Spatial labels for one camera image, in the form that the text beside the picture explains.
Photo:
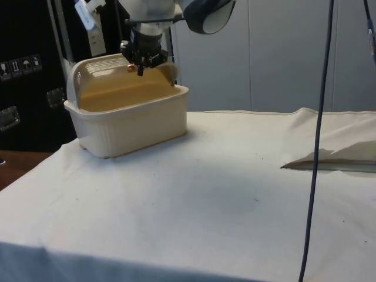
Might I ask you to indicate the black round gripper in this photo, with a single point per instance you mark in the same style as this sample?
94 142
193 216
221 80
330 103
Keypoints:
147 41

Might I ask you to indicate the black cabinet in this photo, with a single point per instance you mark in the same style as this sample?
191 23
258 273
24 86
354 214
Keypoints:
26 32

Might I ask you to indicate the cream box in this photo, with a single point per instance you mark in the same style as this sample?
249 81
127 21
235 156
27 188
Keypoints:
132 129

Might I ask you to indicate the rounded box lid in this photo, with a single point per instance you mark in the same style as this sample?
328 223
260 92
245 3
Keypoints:
97 76

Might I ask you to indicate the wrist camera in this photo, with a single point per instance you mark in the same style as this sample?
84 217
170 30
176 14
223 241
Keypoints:
94 39

